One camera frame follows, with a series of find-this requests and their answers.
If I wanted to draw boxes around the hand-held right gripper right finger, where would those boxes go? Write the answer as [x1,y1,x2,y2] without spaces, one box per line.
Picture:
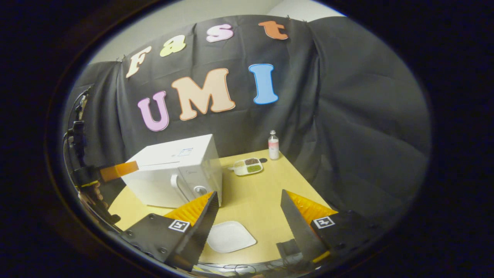
[280,189,383,268]

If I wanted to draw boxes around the black backdrop cloth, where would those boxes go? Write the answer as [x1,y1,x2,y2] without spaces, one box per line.
[62,15,431,232]

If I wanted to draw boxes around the black table clamp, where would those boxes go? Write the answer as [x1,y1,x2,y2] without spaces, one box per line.
[276,239,301,264]

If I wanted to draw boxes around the white divided snack tray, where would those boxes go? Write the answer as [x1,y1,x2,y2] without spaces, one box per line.
[233,158,264,176]

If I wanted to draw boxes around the clear bottle with pink label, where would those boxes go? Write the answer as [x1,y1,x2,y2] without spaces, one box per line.
[268,130,280,160]

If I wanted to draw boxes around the tangle of black cables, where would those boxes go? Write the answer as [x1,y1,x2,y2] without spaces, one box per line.
[193,261,279,276]

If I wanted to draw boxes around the white square plate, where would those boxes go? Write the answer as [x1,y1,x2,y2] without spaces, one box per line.
[206,221,257,254]

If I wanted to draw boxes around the white microwave oven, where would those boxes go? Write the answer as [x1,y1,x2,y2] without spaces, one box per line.
[121,134,223,209]

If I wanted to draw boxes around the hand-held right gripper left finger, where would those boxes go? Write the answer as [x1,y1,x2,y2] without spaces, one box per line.
[123,191,220,272]

